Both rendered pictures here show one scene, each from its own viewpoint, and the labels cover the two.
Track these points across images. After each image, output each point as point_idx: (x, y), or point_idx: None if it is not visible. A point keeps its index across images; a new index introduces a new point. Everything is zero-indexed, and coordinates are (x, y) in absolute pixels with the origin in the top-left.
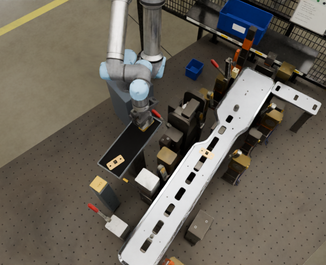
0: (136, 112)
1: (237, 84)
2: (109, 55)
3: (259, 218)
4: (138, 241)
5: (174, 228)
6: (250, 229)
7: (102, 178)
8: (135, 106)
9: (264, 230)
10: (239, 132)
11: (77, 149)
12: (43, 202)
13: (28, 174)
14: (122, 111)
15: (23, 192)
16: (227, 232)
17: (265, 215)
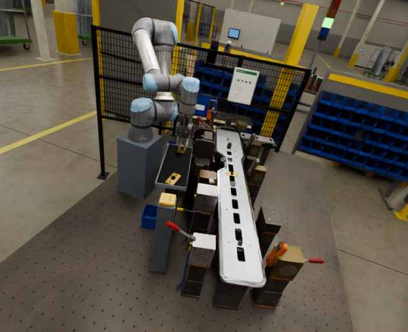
0: (187, 115)
1: (218, 136)
2: (150, 68)
3: (286, 225)
4: (231, 253)
5: (252, 230)
6: (287, 235)
7: (133, 246)
8: (188, 104)
9: (295, 232)
10: (241, 158)
11: (87, 230)
12: (62, 304)
13: (23, 280)
14: (135, 170)
15: (20, 306)
16: (274, 244)
17: (287, 221)
